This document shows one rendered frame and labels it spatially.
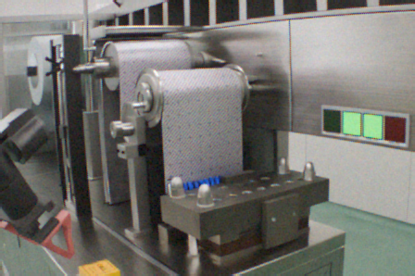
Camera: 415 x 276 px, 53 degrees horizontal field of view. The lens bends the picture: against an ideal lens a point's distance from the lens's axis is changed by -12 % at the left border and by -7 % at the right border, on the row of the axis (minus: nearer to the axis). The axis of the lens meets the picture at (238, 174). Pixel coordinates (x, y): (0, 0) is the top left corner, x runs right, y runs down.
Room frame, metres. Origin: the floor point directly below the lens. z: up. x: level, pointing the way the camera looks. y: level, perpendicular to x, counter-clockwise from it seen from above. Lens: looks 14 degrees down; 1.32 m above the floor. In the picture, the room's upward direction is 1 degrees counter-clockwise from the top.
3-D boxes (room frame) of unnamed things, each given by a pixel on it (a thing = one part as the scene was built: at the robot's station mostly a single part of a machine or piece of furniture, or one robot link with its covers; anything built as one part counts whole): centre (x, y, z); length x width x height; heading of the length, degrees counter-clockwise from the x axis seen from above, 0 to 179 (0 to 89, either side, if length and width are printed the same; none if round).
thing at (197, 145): (1.12, 0.08, 1.11); 0.23 x 0.01 x 0.18; 128
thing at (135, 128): (1.10, 0.27, 1.05); 0.06 x 0.05 x 0.31; 128
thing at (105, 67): (1.28, 0.39, 1.33); 0.06 x 0.06 x 0.06; 38
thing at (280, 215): (0.99, -0.10, 0.96); 0.10 x 0.03 x 0.11; 128
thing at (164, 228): (1.12, 0.08, 0.92); 0.28 x 0.04 x 0.04; 128
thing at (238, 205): (1.05, -0.03, 1.00); 0.40 x 0.16 x 0.06; 128
